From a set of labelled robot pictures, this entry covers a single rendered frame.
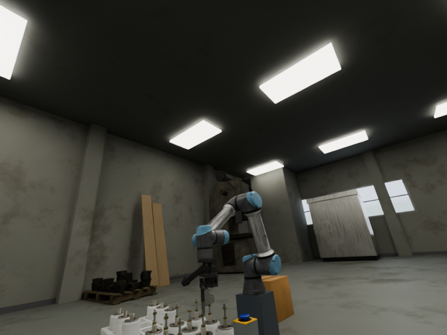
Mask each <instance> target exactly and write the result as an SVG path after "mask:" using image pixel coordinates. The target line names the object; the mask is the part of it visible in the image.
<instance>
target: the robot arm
mask: <svg viewBox="0 0 447 335"><path fill-rule="evenodd" d="M261 206H262V200H261V197H260V195H259V194H258V193H257V192H255V191H251V192H247V193H244V194H241V195H236V196H235V197H233V198H232V199H230V200H229V201H228V202H227V203H226V204H225V205H224V207H223V209H222V210H221V211H220V212H219V213H218V214H217V215H216V216H215V217H214V218H213V219H212V220H211V221H210V222H209V223H208V224H207V225H200V226H198V227H197V230H196V234H194V235H193V237H192V243H193V245H194V246H195V247H197V259H198V263H203V265H201V266H200V267H199V268H197V269H196V270H195V271H194V272H193V273H192V274H190V275H189V276H188V277H184V278H183V280H182V282H181V283H182V285H183V286H188V285H189V284H190V282H191V281H192V280H194V279H195V278H196V277H197V276H198V275H199V276H200V288H201V305H202V311H203V313H205V306H207V305H209V304H212V303H214V301H215V298H214V296H213V295H212V294H210V292H209V289H208V287H210V288H213V287H217V286H218V272H217V265H216V259H212V258H213V248H212V245H225V244H227V243H228V241H229V233H228V232H227V231H226V230H222V229H221V228H222V227H223V226H224V224H225V223H226V222H227V221H228V220H229V218H230V217H233V216H234V215H235V214H236V213H239V212H242V211H243V212H244V215H246V216H247V218H248V220H249V224H250V227H251V231H252V233H253V238H254V240H255V244H256V247H257V251H258V253H257V254H253V255H247V256H244V257H243V258H242V260H243V262H242V264H243V273H244V285H243V294H245V295H259V294H264V293H266V288H265V285H264V283H263V281H262V278H261V276H262V275H271V276H273V275H278V274H279V272H280V270H281V259H280V257H279V256H278V255H275V253H274V250H272V249H271V248H270V245H269V241H268V239H267V235H266V232H265V228H264V226H263V222H262V219H261V215H260V211H261ZM220 229H221V230H220ZM201 249H202V250H201ZM206 263H207V264H208V265H207V266H206Z"/></svg>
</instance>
